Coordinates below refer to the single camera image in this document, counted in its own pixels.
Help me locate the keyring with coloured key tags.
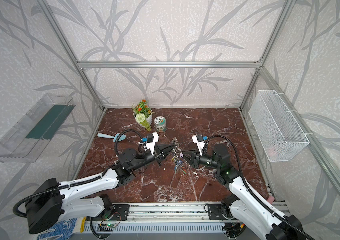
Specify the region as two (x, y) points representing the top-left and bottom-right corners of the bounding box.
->
(171, 137), (187, 175)

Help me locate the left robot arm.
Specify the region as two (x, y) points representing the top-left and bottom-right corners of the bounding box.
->
(12, 131), (175, 235)

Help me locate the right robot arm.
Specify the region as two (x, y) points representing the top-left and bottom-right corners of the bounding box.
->
(182, 135), (312, 240)

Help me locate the round printed tin can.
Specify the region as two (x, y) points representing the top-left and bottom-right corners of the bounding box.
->
(154, 116), (167, 132)

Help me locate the potted artificial flower plant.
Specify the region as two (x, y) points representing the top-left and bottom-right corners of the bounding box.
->
(132, 99), (153, 131)

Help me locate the light blue garden trowel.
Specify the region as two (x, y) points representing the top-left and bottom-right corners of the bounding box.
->
(97, 133), (126, 143)

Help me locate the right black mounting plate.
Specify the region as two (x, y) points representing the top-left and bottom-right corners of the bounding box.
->
(204, 203), (227, 221)

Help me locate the black mounting plate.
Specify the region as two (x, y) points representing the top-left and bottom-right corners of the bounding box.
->
(106, 204), (130, 222)
(204, 203), (227, 221)

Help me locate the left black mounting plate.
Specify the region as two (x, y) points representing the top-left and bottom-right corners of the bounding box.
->
(106, 204), (130, 222)

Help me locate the blue dotted work glove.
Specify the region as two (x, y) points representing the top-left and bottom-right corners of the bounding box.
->
(34, 219), (77, 240)

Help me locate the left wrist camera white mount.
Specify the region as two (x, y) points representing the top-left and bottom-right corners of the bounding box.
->
(142, 133), (159, 156)

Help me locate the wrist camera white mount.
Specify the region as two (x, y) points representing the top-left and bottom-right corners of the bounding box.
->
(142, 133), (159, 156)
(192, 134), (208, 156)

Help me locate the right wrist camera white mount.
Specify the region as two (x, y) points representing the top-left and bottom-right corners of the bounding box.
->
(192, 134), (208, 156)

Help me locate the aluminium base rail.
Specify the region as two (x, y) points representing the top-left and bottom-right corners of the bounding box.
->
(73, 201), (293, 224)

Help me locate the white wire mesh basket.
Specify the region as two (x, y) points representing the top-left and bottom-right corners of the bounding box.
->
(249, 90), (310, 162)

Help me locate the clear plastic wall shelf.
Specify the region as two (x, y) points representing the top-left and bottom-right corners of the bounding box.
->
(0, 94), (75, 163)

